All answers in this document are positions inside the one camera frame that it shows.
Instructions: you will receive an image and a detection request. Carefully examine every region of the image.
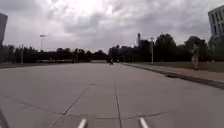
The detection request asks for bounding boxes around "grey concrete slab pavement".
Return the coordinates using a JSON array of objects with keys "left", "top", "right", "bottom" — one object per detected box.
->
[{"left": 0, "top": 62, "right": 224, "bottom": 128}]

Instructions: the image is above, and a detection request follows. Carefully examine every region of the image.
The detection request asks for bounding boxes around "tall chimney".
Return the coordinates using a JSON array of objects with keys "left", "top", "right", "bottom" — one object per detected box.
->
[{"left": 136, "top": 32, "right": 142, "bottom": 47}]

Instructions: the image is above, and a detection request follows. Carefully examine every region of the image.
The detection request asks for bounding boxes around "dark kerb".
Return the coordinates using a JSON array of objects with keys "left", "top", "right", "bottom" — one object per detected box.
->
[{"left": 120, "top": 62, "right": 224, "bottom": 90}]

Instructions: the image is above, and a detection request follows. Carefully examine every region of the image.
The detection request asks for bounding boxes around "row of dark trees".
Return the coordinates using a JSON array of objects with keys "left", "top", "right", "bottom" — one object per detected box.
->
[{"left": 0, "top": 33, "right": 224, "bottom": 64}]

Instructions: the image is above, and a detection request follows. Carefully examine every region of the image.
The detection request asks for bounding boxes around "pale lamp pole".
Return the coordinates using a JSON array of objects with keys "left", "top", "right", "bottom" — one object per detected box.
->
[{"left": 149, "top": 37, "right": 155, "bottom": 65}]

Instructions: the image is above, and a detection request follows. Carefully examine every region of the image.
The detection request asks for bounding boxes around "robot's own part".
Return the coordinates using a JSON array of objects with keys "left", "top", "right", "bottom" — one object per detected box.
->
[
  {"left": 139, "top": 116, "right": 150, "bottom": 128},
  {"left": 77, "top": 118, "right": 88, "bottom": 128}
]

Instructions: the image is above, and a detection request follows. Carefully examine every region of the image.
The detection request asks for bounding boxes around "grass strip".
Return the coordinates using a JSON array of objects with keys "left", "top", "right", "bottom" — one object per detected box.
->
[{"left": 136, "top": 61, "right": 224, "bottom": 74}]

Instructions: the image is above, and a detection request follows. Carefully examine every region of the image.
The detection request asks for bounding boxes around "grey building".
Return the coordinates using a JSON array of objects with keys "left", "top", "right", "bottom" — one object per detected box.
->
[{"left": 0, "top": 12, "right": 9, "bottom": 46}]

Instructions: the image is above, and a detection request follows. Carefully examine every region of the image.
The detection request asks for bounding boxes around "building with window rows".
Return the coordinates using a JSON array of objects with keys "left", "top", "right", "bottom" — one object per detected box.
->
[{"left": 207, "top": 4, "right": 224, "bottom": 42}]

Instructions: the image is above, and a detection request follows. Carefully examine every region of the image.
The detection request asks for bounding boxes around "grey side path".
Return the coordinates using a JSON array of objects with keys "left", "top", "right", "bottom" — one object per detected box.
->
[{"left": 133, "top": 63, "right": 224, "bottom": 84}]

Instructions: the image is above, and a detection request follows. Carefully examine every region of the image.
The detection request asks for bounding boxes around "tall street lamp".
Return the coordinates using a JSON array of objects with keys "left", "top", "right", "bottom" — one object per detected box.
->
[{"left": 39, "top": 34, "right": 47, "bottom": 52}]

